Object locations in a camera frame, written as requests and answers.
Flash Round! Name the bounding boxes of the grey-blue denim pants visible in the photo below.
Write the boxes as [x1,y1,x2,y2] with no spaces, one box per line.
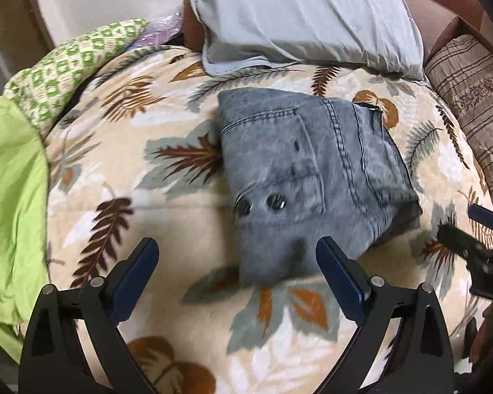
[217,88,423,288]

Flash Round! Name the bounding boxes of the brown pillow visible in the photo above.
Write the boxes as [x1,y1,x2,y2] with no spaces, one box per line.
[181,0,208,54]

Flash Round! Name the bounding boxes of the leaf print fleece blanket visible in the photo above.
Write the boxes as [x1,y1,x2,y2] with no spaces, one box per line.
[41,43,493,394]

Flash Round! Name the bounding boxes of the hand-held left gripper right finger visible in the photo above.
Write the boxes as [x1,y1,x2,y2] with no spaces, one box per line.
[316,236,457,394]

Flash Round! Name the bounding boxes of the light grey pillow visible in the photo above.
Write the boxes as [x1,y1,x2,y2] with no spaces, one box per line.
[188,0,432,87]

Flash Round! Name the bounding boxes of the striped beige cushion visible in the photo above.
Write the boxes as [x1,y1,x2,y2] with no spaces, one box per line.
[424,34,493,214]

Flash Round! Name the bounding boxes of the purple plastic bag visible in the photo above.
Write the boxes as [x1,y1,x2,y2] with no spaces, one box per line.
[133,12,185,48]

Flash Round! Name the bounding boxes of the bright green quilt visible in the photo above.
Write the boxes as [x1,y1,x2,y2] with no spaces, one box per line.
[0,95,50,362]

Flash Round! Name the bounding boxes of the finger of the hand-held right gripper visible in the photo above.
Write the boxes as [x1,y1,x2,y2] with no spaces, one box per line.
[467,203,493,239]
[436,224,487,263]

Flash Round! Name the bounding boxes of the green and white patterned cloth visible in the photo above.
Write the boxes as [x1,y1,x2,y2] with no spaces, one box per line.
[3,17,151,136]

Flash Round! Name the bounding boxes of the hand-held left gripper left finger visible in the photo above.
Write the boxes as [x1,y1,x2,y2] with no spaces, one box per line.
[18,237,161,394]

